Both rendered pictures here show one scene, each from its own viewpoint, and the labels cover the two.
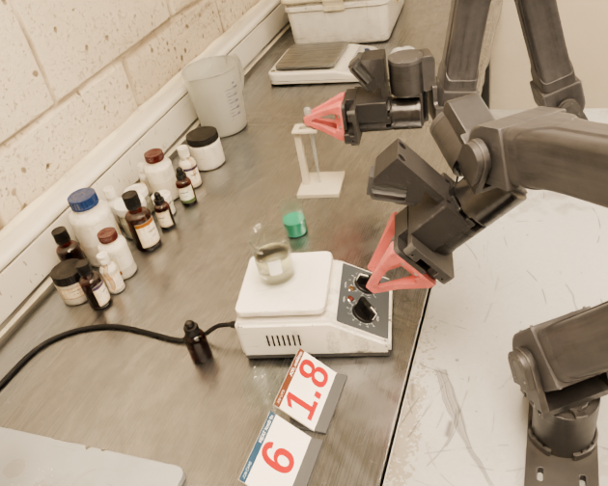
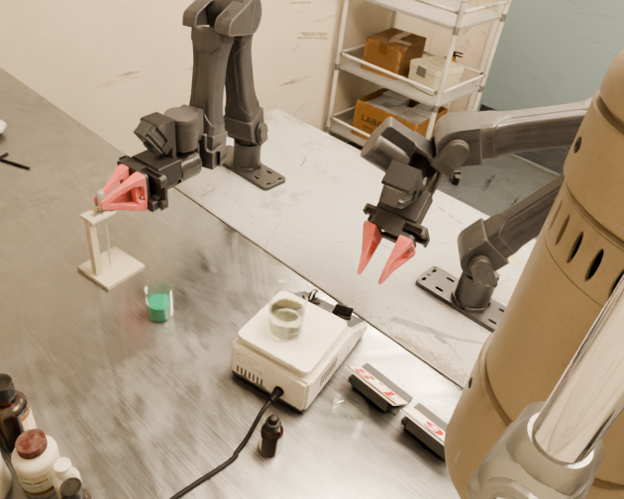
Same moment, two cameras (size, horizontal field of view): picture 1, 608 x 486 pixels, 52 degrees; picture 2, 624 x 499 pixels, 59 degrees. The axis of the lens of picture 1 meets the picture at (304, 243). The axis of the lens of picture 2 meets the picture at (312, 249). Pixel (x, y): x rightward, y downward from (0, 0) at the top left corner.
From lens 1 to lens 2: 78 cm
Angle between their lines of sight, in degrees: 61
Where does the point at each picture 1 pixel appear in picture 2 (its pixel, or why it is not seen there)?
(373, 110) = (171, 170)
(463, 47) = (217, 97)
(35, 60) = not seen: outside the picture
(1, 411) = not seen: outside the picture
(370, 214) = (193, 265)
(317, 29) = not seen: outside the picture
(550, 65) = (250, 99)
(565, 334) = (514, 230)
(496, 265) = (320, 248)
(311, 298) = (331, 323)
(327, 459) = (434, 407)
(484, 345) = (385, 291)
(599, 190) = (563, 139)
